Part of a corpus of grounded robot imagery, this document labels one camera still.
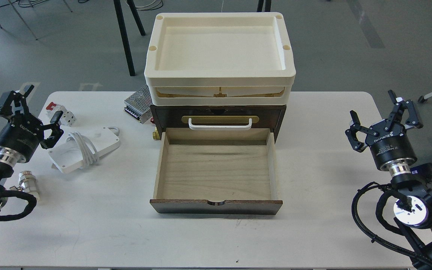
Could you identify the metal mesh power supply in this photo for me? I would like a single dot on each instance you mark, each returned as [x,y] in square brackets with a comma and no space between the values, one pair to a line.
[138,105]

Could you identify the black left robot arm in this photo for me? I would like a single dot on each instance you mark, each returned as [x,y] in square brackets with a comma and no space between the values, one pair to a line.
[8,159]

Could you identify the white drawer handle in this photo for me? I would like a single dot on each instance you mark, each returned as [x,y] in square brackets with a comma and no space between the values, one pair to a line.
[195,127]

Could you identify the dark wooden cabinet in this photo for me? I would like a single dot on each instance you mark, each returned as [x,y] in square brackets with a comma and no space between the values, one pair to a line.
[263,116]

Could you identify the brass fitting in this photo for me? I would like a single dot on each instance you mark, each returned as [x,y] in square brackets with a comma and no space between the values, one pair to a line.
[156,135]

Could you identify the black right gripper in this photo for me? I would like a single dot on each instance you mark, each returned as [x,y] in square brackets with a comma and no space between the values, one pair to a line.
[391,144]

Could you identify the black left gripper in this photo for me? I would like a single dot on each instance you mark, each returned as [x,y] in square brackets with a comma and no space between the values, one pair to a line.
[23,134]

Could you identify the black table leg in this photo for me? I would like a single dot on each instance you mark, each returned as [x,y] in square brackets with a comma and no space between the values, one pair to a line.
[123,31]

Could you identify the white power strip with cable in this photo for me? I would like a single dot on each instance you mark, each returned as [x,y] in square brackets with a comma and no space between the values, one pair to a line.
[81,150]

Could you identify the open wooden drawer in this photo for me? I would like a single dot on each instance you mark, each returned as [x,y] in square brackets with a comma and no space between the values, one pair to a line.
[217,172]

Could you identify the cream plastic tray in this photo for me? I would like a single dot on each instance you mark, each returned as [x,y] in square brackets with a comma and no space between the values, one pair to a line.
[219,59]

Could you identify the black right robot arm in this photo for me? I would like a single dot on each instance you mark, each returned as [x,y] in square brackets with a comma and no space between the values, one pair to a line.
[405,206]

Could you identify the metal valve with white pipe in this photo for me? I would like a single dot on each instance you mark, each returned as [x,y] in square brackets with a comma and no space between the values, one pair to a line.
[28,184]

